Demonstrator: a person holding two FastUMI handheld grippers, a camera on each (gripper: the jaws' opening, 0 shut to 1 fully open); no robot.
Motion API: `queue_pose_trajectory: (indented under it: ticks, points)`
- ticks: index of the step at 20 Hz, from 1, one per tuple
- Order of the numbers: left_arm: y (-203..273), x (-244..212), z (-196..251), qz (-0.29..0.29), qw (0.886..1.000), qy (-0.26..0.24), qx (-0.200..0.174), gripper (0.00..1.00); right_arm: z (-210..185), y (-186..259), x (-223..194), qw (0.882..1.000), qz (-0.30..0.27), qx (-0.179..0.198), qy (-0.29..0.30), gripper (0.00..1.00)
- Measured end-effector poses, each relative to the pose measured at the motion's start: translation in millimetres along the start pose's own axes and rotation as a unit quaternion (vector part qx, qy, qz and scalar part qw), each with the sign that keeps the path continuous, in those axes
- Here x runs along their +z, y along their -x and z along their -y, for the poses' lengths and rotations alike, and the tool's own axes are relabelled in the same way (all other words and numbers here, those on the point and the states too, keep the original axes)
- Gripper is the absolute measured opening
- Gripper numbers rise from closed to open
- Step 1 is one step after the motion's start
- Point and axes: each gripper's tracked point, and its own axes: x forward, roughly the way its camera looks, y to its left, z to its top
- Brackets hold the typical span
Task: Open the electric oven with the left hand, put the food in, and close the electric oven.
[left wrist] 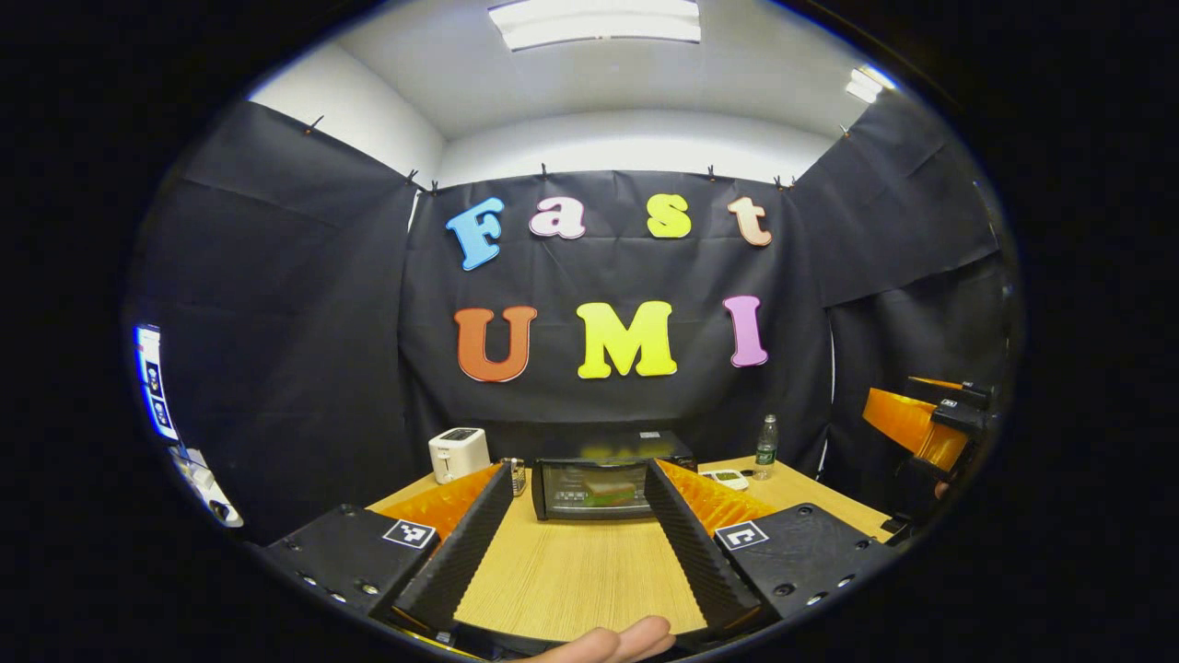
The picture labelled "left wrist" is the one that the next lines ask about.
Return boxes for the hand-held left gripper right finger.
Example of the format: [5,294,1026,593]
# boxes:
[644,459,900,637]

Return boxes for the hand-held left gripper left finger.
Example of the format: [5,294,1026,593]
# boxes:
[256,462,515,634]

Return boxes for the lettuce bread sandwich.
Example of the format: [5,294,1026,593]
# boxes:
[580,477,638,508]

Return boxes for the black electric oven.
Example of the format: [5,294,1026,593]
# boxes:
[531,430,698,523]

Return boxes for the white toaster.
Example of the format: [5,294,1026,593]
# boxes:
[427,427,493,485]

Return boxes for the clear plastic water bottle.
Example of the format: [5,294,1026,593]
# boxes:
[753,413,780,482]

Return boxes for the white blurry object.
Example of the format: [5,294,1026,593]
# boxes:
[169,446,245,529]

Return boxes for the small ceiling light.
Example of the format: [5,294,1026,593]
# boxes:
[845,64,896,105]

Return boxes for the blue white panel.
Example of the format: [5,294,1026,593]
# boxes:
[133,322,181,444]

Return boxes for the long ceiling light panel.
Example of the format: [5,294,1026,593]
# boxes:
[487,0,703,52]

